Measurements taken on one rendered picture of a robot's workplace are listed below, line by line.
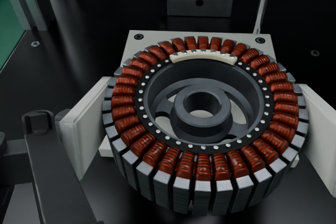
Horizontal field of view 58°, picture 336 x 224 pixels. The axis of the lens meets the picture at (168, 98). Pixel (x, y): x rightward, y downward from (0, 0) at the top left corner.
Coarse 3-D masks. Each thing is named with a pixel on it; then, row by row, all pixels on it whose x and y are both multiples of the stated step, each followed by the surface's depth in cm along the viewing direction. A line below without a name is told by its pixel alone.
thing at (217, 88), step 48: (144, 48) 20; (192, 48) 19; (240, 48) 19; (144, 96) 17; (192, 96) 18; (240, 96) 19; (288, 96) 16; (144, 144) 14; (192, 144) 15; (240, 144) 15; (288, 144) 15; (144, 192) 15; (192, 192) 15; (240, 192) 14
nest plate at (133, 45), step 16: (144, 32) 32; (160, 32) 32; (176, 32) 32; (192, 32) 32; (208, 32) 32; (128, 48) 31; (272, 48) 30; (192, 112) 25; (208, 112) 25; (240, 112) 25
